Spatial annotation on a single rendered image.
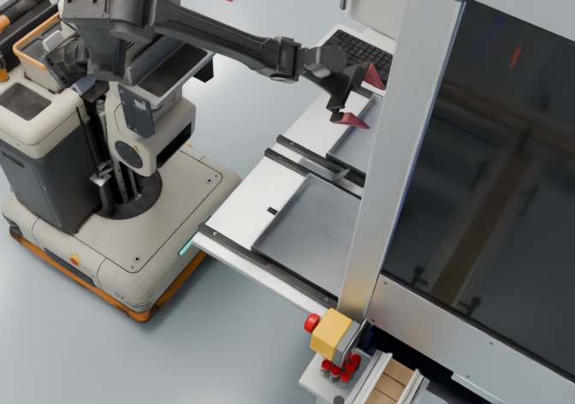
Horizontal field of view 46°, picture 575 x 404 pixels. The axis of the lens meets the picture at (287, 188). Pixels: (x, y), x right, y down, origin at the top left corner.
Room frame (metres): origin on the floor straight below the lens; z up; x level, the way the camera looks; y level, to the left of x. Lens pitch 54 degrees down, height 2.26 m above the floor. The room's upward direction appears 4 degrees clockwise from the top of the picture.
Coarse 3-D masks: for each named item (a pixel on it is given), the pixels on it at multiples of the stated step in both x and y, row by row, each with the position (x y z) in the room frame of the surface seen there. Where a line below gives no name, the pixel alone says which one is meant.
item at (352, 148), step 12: (372, 96) 1.33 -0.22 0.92; (372, 108) 1.31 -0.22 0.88; (372, 120) 1.27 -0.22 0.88; (348, 132) 1.21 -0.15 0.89; (360, 132) 1.22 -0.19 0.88; (372, 132) 1.22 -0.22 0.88; (336, 144) 1.16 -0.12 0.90; (348, 144) 1.18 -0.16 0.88; (360, 144) 1.18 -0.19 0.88; (372, 144) 1.18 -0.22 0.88; (336, 156) 1.13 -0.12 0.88; (348, 156) 1.13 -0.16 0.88; (360, 156) 1.14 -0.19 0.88; (348, 168) 1.08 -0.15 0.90; (360, 168) 1.10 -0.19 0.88
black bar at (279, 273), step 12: (204, 228) 0.87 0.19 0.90; (216, 240) 0.84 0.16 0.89; (228, 240) 0.84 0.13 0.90; (240, 252) 0.81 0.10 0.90; (252, 252) 0.81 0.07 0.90; (264, 264) 0.78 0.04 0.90; (276, 276) 0.76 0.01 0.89; (288, 276) 0.75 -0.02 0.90; (300, 288) 0.72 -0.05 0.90; (312, 288) 0.72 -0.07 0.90; (324, 300) 0.70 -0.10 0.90
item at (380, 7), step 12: (348, 0) 1.79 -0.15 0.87; (360, 0) 1.77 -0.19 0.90; (372, 0) 1.75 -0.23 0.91; (384, 0) 1.73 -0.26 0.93; (396, 0) 1.71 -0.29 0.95; (348, 12) 1.79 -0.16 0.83; (360, 12) 1.76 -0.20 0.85; (372, 12) 1.74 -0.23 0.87; (384, 12) 1.72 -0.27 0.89; (396, 12) 1.70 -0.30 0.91; (372, 24) 1.74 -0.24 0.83; (384, 24) 1.72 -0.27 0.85; (396, 24) 1.70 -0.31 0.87; (396, 36) 1.69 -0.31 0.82
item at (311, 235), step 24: (312, 192) 1.01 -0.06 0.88; (336, 192) 1.00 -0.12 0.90; (288, 216) 0.93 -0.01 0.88; (312, 216) 0.94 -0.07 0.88; (336, 216) 0.94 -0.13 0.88; (264, 240) 0.86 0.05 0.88; (288, 240) 0.86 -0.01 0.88; (312, 240) 0.87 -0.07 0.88; (336, 240) 0.87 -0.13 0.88; (288, 264) 0.79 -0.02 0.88; (312, 264) 0.80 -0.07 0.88; (336, 264) 0.80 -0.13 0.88; (336, 288) 0.74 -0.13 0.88
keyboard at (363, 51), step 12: (336, 36) 1.67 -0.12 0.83; (348, 36) 1.67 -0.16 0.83; (348, 48) 1.61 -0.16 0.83; (360, 48) 1.62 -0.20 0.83; (372, 48) 1.62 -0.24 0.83; (348, 60) 1.57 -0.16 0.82; (360, 60) 1.56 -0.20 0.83; (372, 60) 1.57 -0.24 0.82; (384, 60) 1.57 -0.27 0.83; (384, 72) 1.52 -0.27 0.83; (384, 84) 1.48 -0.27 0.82
